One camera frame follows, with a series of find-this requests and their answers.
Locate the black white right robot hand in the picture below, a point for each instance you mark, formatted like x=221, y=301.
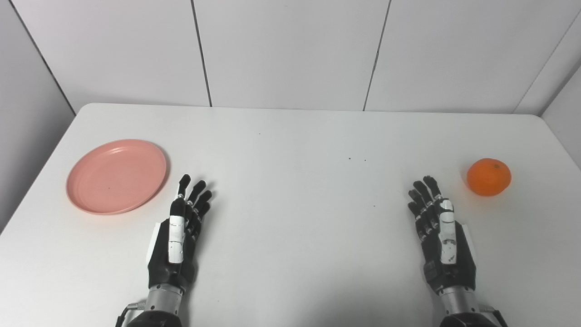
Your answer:
x=447, y=240

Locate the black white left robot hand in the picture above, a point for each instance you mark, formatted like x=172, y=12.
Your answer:
x=176, y=240

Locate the orange fruit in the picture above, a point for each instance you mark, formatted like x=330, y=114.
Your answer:
x=489, y=177

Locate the pink round plate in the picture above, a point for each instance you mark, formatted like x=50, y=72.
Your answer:
x=115, y=177

